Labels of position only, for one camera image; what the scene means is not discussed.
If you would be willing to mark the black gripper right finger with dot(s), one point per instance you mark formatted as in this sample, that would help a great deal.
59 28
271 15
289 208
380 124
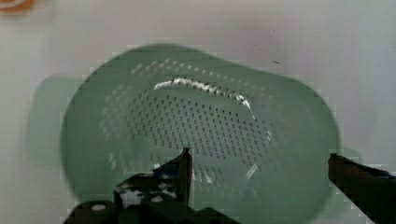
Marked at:
372 190

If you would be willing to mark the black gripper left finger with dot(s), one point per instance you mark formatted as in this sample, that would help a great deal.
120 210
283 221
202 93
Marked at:
168 182

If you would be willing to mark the orange slice toy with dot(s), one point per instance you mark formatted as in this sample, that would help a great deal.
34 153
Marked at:
14 6

